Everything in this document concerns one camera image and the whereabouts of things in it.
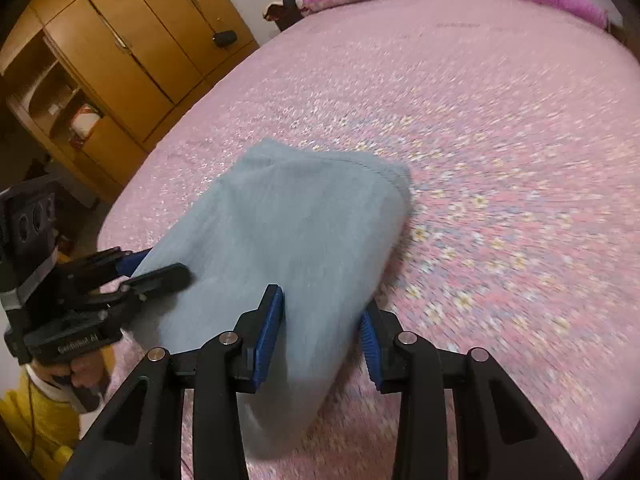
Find pink floral bed sheet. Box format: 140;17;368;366
97;0;640;480

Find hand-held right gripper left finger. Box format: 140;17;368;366
60;284;286;480

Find white curved object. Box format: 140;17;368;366
25;62;71;113

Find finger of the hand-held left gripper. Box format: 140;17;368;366
61;246;152;287
100;262;191;312

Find red and white packet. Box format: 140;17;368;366
70;104;103;148

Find person's left hand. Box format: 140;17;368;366
31;346;109;392

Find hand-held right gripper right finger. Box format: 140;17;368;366
360;302;586;480

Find person's left forearm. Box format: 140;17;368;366
0;370;108;480

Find grey-green pants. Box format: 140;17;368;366
122;139;413;461

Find wooden wardrobe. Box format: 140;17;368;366
0;0;261;206

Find dark clothes pile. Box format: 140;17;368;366
262;0;331;32

